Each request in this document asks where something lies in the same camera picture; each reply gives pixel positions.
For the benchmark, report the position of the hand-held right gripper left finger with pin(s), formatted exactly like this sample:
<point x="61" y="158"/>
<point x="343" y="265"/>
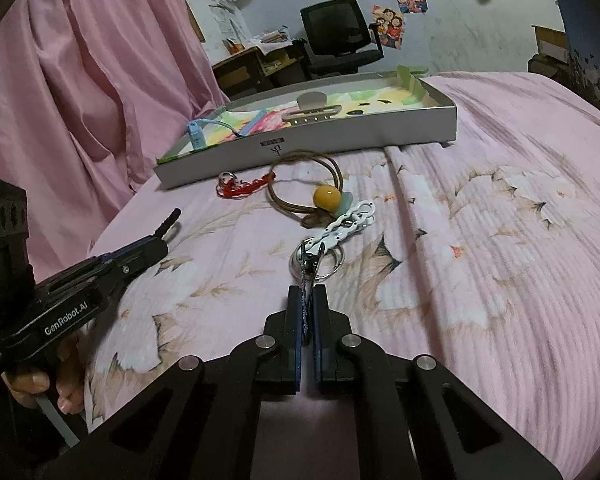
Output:
<point x="295" y="340"/>

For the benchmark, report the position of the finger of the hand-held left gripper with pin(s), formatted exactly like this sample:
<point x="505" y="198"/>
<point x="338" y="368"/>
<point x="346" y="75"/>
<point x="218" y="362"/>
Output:
<point x="140" y="252"/>

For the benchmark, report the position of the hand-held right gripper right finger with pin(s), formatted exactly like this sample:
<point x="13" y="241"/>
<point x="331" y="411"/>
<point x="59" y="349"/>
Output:
<point x="321" y="340"/>

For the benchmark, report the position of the red knot charm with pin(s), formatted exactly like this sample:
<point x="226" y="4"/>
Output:
<point x="240" y="189"/>

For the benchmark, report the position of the white shallow box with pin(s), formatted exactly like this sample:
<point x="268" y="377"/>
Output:
<point x="330" y="140"/>

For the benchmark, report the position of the person's left hand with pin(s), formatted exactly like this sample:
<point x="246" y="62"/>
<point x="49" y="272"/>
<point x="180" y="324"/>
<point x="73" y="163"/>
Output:
<point x="70" y="375"/>

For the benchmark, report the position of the blue wristband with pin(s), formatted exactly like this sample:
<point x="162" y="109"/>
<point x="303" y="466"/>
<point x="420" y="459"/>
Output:
<point x="196" y="135"/>

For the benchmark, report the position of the pink curtain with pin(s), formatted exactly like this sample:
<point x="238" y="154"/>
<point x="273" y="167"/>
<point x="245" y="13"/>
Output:
<point x="80" y="85"/>

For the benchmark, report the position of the dark wooden desk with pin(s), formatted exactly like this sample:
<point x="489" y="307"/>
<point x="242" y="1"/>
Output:
<point x="235" y="67"/>

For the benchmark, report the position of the orange desk organizer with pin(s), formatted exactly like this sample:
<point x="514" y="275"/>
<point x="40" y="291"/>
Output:
<point x="235" y="46"/>

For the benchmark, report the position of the silver rectangular device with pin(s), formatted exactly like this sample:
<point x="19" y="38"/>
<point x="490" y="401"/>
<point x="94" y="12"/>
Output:
<point x="312" y="101"/>

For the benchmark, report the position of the black office chair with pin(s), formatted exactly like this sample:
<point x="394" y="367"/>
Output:
<point x="330" y="25"/>

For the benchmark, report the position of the cardboard box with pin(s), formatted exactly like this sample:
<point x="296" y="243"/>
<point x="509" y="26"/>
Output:
<point x="550" y="40"/>

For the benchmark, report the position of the dark blue floral cloth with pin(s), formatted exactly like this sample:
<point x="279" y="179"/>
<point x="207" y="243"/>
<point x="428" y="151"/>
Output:
<point x="595" y="60"/>

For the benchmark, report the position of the brown wall board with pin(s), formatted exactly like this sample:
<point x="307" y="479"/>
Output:
<point x="196" y="20"/>

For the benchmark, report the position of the cartoon family wall poster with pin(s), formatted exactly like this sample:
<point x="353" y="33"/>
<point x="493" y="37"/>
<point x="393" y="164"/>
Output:
<point x="387" y="27"/>

